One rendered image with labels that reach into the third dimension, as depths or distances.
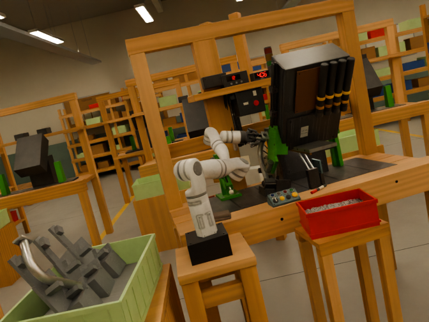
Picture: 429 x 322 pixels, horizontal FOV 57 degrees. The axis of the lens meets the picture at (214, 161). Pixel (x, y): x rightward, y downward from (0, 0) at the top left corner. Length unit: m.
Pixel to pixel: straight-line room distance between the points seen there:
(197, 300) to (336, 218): 0.68
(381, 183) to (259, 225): 0.70
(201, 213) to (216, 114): 0.97
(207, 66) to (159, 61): 9.84
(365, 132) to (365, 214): 1.14
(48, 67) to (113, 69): 1.94
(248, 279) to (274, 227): 0.44
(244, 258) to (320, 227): 0.38
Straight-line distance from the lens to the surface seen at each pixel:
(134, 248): 1.89
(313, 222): 1.79
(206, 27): 2.53
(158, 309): 1.57
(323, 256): 1.79
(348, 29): 2.88
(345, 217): 1.82
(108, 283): 1.71
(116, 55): 12.55
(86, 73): 12.73
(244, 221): 1.97
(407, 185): 2.36
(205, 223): 1.67
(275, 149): 2.20
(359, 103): 2.87
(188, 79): 9.18
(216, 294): 1.69
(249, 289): 1.68
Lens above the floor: 1.49
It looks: 9 degrees down
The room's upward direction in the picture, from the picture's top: 13 degrees counter-clockwise
